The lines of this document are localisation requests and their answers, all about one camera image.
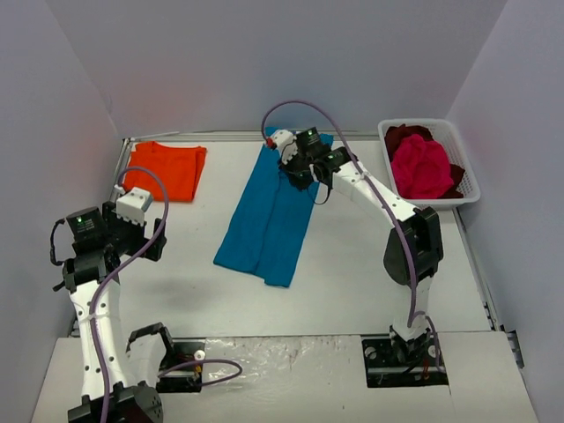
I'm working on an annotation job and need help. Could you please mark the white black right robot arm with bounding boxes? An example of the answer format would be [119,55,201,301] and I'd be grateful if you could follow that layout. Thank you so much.
[265,128,444,364]

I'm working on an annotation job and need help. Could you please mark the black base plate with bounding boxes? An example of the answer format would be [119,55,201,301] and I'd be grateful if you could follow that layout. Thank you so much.
[127,322,207,394]
[361,335,449,389]

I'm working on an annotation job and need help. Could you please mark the folded orange t shirt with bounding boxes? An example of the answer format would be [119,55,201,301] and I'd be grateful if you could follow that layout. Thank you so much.
[128,141,207,203]

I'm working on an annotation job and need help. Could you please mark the pink magenta t shirt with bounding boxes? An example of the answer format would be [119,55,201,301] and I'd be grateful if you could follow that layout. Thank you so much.
[391,134,454,199]

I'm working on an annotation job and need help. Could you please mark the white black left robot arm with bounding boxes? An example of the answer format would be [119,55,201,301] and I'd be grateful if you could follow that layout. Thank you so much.
[51,194,178,422]

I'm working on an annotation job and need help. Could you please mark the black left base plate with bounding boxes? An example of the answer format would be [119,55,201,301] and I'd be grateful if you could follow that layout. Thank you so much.
[127,322,207,394]

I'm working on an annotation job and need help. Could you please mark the teal blue t shirt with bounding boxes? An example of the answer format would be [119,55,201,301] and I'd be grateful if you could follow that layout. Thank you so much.
[213,146,320,288]

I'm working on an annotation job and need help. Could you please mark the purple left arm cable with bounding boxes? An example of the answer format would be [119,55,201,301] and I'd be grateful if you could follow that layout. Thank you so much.
[90,166,244,423]

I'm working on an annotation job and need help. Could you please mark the dark maroon t shirt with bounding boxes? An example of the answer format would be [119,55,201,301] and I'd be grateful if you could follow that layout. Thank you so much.
[384,124,465,199]

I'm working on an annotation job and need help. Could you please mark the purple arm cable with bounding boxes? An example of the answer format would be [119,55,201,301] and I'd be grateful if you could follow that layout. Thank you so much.
[90,166,244,423]
[262,100,446,371]

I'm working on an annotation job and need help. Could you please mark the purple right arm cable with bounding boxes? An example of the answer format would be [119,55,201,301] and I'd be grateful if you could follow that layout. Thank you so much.
[262,100,446,371]

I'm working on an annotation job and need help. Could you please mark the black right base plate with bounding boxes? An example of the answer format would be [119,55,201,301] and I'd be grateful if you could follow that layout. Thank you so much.
[361,335,449,389]

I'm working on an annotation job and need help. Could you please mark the white plastic laundry basket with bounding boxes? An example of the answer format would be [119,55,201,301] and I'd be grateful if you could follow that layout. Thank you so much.
[378,118,480,210]

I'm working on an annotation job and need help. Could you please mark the white front cover board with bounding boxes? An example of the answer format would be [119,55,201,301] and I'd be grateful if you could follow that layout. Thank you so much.
[29,330,539,423]

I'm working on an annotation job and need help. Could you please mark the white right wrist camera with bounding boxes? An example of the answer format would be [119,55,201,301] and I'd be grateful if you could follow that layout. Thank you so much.
[265,130,298,165]

